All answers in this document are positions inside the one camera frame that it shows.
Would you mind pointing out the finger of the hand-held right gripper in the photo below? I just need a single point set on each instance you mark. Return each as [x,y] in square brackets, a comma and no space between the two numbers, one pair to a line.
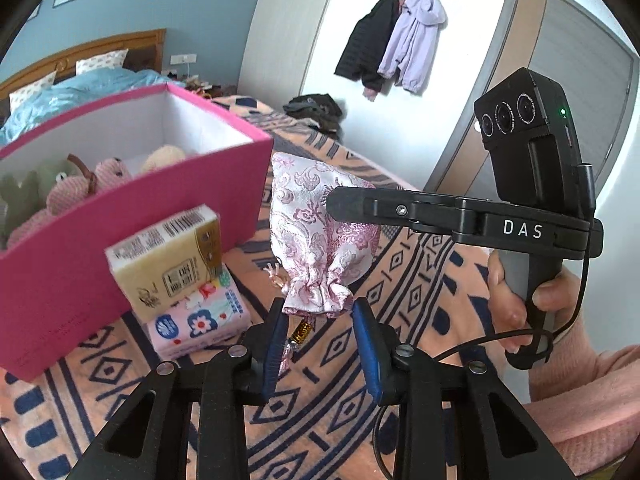
[380,207]

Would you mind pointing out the blue duvet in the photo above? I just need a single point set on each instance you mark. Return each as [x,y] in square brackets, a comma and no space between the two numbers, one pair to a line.
[100,82]

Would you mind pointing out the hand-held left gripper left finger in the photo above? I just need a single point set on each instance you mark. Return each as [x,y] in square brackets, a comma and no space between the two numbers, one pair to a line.
[272,350]

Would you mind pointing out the person's right hand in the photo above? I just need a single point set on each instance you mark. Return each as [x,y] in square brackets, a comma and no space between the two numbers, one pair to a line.
[505,305]

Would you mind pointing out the black puffer jacket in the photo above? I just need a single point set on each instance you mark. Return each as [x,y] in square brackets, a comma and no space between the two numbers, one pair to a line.
[365,45]

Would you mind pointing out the white wall socket panel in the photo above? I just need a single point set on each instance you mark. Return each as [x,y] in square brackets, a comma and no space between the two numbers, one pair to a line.
[183,59]

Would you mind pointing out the beige fluffy plush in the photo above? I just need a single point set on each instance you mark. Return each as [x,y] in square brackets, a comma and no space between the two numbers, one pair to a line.
[162,157]

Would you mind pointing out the white printed pillow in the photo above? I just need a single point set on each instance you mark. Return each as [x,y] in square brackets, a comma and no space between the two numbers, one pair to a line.
[32,90]
[102,61]

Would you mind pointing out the pink knitted bunny plush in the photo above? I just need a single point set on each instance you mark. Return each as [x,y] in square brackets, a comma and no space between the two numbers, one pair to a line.
[70,200]

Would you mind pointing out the lilac hooded jacket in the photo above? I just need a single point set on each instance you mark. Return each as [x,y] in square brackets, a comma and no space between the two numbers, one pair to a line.
[415,40]

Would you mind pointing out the wooden headboard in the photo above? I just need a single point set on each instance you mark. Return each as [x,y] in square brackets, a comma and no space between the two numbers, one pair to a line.
[125,40]

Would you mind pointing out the pink cardboard box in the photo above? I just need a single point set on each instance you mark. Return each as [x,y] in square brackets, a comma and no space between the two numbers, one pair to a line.
[75,280]

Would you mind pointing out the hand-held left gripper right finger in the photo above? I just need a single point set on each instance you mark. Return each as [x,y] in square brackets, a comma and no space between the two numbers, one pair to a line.
[372,355]

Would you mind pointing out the yellow tissue packet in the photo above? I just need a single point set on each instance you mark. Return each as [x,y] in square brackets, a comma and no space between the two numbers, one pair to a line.
[150,270]

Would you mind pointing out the pink floral tissue pack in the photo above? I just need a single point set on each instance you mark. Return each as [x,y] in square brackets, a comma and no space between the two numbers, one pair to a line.
[200,320]

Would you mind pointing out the pink garment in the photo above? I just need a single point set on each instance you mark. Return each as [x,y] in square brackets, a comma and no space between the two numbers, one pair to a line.
[371,94]

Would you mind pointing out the green frog plush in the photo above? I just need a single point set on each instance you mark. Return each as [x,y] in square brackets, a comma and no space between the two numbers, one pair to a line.
[25,195]

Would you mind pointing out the black bag on bed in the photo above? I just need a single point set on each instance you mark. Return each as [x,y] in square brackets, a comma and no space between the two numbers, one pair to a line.
[315,107]

